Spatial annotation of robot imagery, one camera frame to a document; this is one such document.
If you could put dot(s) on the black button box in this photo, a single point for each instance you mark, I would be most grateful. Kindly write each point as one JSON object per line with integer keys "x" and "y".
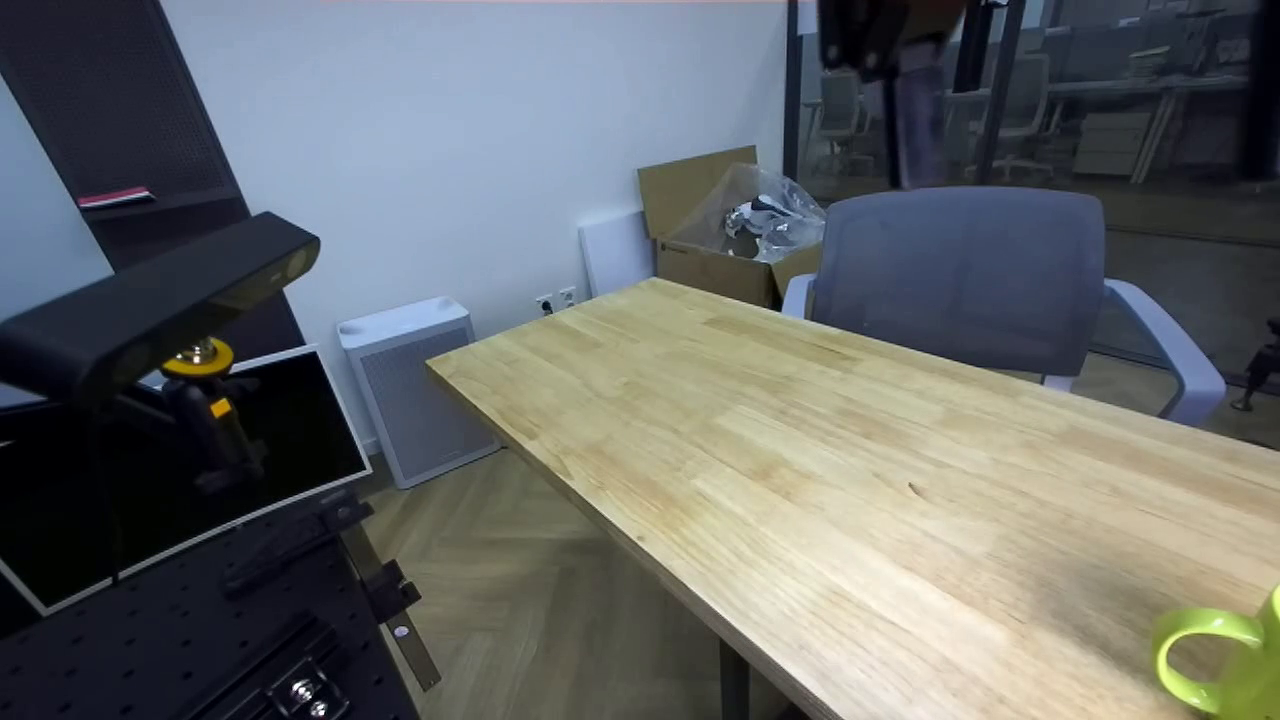
{"x": 300, "y": 685}

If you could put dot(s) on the black stereo camera bar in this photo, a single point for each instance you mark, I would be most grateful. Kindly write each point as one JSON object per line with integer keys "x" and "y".
{"x": 145, "y": 301}

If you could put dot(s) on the black metal clamp bracket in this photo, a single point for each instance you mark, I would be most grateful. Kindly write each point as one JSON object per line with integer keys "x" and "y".
{"x": 395, "y": 592}

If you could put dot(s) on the lime green printed mug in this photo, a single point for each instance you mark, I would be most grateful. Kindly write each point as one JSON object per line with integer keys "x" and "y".
{"x": 1249, "y": 679}

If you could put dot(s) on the brown cardboard box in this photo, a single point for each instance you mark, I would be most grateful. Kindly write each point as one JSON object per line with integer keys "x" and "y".
{"x": 680, "y": 186}

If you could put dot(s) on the white flat panel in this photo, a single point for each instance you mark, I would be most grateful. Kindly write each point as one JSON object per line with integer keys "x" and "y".
{"x": 614, "y": 249}

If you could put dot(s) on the clear plastic bag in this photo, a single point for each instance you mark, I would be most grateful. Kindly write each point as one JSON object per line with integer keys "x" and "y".
{"x": 765, "y": 221}

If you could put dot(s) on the black tripod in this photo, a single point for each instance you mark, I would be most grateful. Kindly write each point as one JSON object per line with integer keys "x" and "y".
{"x": 1263, "y": 365}

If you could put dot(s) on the black window frame post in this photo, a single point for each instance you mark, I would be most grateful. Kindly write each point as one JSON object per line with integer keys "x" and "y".
{"x": 795, "y": 80}

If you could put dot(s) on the person in dark top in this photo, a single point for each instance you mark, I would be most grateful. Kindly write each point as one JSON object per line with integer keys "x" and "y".
{"x": 887, "y": 41}

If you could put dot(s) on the red flat item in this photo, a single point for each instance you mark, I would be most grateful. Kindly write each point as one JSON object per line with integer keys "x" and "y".
{"x": 118, "y": 196}

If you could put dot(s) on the white wall outlet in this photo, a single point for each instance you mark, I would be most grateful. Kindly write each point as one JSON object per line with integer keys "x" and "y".
{"x": 563, "y": 299}

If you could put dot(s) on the black wall shelf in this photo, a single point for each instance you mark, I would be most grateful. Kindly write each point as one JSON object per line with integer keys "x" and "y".
{"x": 120, "y": 104}

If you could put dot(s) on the black yellow camera mount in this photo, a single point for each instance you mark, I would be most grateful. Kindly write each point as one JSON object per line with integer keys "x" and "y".
{"x": 212, "y": 405}

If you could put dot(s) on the black screen white frame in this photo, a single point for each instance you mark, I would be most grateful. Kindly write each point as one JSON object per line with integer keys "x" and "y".
{"x": 300, "y": 426}

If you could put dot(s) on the black perforated breadboard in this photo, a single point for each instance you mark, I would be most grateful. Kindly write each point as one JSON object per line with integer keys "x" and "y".
{"x": 145, "y": 641}

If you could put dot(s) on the black table leg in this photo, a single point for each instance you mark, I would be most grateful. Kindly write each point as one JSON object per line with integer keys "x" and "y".
{"x": 734, "y": 683}

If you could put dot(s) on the white air purifier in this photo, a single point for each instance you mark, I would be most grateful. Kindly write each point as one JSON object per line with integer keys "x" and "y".
{"x": 413, "y": 384}

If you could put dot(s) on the grey office chair white arms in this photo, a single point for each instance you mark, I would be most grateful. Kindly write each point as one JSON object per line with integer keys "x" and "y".
{"x": 960, "y": 274}

